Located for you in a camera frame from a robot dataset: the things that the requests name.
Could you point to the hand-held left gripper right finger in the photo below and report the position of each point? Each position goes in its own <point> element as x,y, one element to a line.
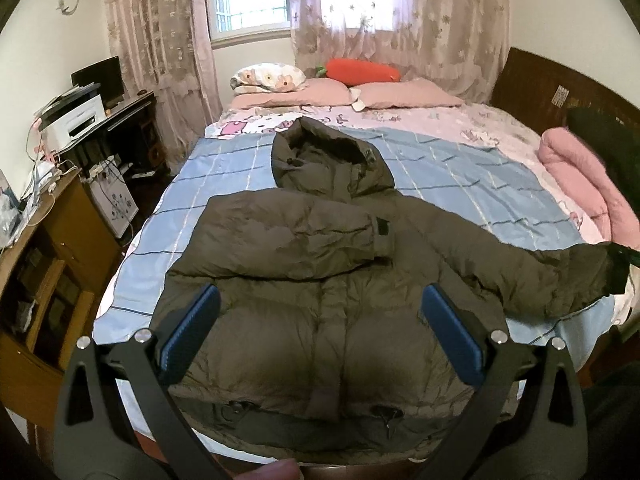
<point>450,330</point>

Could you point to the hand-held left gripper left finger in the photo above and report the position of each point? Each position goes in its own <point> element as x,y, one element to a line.
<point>192,330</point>

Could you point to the olive hooded puffer jacket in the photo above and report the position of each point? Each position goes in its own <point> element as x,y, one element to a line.
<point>320,260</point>

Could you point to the person's left hand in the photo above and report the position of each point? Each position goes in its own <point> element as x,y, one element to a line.
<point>270,470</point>

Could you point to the small white stickered cabinet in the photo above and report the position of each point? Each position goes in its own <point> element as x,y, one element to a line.
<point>112,205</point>

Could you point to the wooden cabinet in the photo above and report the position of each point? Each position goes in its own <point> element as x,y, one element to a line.
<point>70,230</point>

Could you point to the blue checked blanket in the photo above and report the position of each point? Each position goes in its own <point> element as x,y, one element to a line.
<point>450,170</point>

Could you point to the folded pink duvet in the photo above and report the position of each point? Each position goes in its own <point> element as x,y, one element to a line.
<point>580,170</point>

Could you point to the pink printed bed sheet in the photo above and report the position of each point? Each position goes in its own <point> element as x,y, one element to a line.
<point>475,120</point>

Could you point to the dark computer desk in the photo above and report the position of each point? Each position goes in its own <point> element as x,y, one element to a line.
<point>130,110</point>

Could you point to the white printer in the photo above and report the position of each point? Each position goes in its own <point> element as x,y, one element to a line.
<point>75,120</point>

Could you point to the pink pillow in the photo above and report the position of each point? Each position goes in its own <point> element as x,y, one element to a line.
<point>405,92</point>
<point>310,92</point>

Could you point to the small white cloth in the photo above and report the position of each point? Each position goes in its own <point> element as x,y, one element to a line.
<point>357,100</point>

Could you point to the dark cloth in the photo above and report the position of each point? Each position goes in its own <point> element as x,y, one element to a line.
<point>610,135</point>

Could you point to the white headboard sticker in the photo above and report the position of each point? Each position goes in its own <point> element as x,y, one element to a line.
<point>561,95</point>

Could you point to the wooden bed headboard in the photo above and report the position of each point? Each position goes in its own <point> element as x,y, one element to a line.
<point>530,80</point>

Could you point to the floral print pillow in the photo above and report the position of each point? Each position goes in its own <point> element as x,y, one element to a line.
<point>270,77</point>

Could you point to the black monitor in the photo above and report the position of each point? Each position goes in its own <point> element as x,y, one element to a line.
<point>100,75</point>

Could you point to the orange carrot plush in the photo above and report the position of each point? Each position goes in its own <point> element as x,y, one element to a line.
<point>360,71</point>

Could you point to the narrow pink lace curtain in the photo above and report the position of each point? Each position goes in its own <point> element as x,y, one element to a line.
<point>150,35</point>

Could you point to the wide pink lace curtain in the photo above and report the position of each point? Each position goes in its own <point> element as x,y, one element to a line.
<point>440,25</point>

